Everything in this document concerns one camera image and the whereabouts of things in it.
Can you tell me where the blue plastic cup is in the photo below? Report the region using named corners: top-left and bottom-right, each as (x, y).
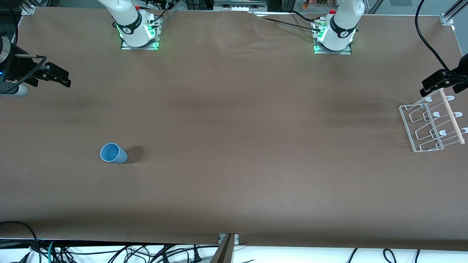
top-left (100, 142), bottom-right (128, 164)

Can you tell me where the grey connector box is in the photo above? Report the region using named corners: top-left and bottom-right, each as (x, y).
top-left (213, 0), bottom-right (267, 12)

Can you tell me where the white wire cup rack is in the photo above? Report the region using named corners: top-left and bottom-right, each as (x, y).
top-left (399, 89), bottom-right (468, 152)

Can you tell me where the thick black hanging cable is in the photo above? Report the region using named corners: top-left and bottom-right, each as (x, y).
top-left (415, 0), bottom-right (452, 72)

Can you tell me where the aluminium corner post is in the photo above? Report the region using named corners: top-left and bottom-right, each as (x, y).
top-left (441, 0), bottom-right (468, 26)
top-left (20, 0), bottom-right (50, 16)

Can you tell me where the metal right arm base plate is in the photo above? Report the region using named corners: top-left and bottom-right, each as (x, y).
top-left (121, 13), bottom-right (163, 50)

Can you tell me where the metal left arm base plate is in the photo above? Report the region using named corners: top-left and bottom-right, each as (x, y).
top-left (313, 20), bottom-right (353, 55)

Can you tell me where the black arched floor cable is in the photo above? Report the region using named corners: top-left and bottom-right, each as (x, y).
top-left (0, 221), bottom-right (41, 263)

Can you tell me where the short black base cable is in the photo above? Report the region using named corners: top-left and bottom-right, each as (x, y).
top-left (291, 10), bottom-right (324, 24)

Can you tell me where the long black base cable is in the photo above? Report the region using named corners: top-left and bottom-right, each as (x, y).
top-left (249, 12), bottom-right (318, 30)

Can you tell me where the aluminium frame beam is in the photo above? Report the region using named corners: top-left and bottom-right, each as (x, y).
top-left (210, 234), bottom-right (239, 263)

